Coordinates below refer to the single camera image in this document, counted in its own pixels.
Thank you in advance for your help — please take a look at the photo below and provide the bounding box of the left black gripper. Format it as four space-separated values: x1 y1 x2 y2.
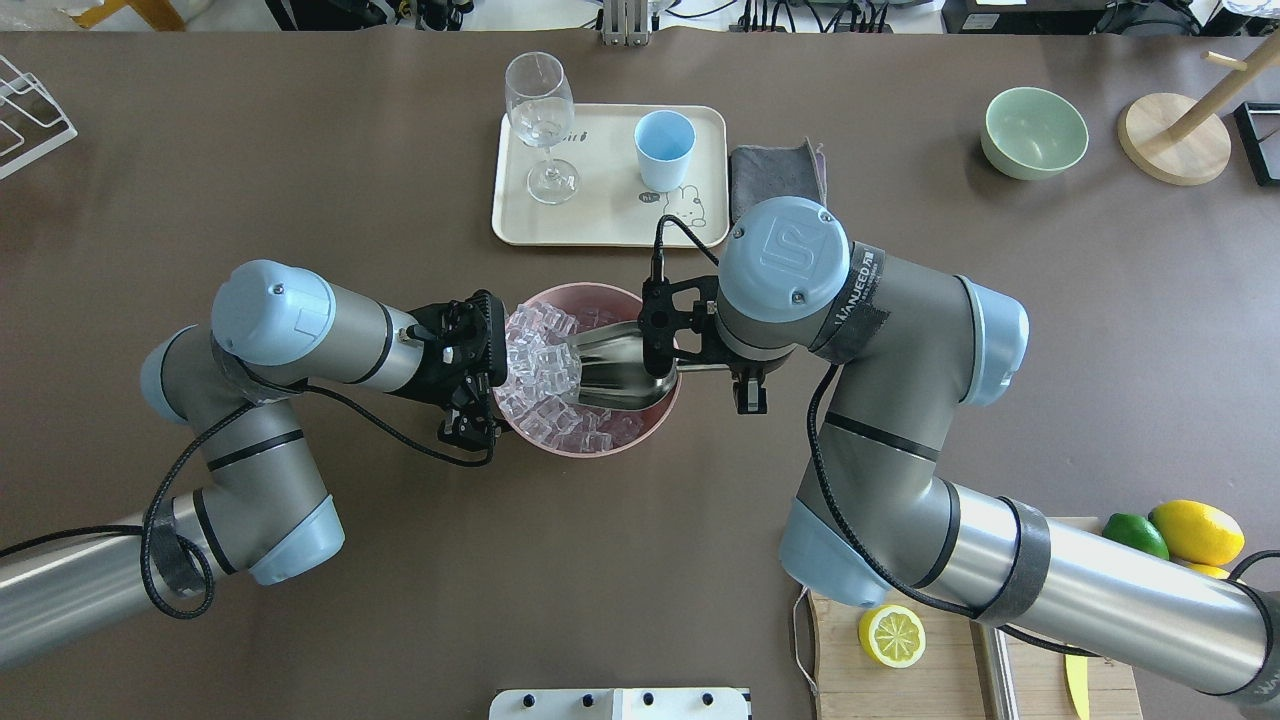
404 290 508 448

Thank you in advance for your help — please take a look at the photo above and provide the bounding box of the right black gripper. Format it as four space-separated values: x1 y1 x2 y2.
640 275 769 415

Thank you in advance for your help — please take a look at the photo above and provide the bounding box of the steel ice scoop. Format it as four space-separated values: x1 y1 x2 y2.
561 320 728 411

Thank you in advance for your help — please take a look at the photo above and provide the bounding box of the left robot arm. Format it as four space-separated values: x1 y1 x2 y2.
3 259 507 667

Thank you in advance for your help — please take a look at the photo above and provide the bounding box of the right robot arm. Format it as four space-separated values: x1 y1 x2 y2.
639 196 1277 719

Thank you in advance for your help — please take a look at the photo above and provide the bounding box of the clear ice cubes pile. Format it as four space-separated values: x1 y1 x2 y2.
495 302 645 455

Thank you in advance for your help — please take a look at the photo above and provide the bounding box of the pink ice bowl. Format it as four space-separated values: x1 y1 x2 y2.
493 282 678 457

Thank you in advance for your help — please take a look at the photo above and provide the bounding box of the light blue cup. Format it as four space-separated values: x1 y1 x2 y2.
634 109 698 192

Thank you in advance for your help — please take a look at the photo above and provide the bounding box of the grey folded cloth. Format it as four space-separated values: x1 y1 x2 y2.
728 138 828 225

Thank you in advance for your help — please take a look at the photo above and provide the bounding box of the cream rabbit tray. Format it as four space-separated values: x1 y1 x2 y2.
492 102 730 247

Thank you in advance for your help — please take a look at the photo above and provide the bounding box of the clear wine glass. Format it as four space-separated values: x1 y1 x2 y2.
504 51 579 205

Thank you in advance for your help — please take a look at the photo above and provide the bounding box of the half lemon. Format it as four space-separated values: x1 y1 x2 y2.
858 603 927 669

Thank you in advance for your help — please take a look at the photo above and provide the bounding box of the mint green bowl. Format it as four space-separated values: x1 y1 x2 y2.
980 87 1091 181

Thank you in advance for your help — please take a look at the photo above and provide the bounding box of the bamboo cutting board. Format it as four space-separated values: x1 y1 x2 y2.
794 516 1144 720

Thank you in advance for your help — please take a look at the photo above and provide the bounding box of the steel muddler black tip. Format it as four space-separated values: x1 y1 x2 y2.
973 623 1021 719

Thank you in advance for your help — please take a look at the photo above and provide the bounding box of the green lime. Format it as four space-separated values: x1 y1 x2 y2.
1101 512 1171 561

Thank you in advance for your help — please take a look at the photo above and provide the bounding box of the yellow plastic knife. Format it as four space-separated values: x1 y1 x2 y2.
1062 653 1091 720

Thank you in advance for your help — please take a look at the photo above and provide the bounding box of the wooden mug tree stand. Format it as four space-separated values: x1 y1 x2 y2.
1116 35 1279 187

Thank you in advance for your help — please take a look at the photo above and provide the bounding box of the upper yellow lemon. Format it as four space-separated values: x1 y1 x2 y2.
1148 498 1245 566

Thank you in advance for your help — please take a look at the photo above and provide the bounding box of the yellow lemon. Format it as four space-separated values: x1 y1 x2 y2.
1148 498 1245 566
1174 559 1230 580

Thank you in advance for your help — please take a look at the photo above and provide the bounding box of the lower yellow lemon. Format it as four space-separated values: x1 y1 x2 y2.
1174 559 1230 580

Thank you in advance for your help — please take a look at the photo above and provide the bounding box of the black glass holder tray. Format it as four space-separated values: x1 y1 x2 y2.
1231 101 1279 188

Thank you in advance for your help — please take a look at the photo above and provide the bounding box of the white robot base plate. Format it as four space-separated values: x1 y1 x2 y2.
488 685 754 719

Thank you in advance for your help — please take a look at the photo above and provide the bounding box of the white wire cup rack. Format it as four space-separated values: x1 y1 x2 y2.
1 56 79 179

